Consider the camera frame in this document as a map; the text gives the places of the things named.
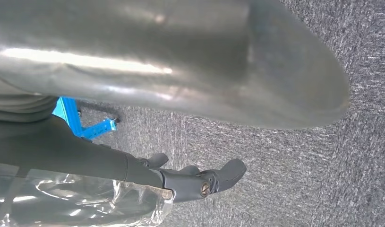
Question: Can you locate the blue metal shelf rack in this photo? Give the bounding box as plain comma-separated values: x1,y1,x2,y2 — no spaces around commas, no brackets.
52,96,118,140

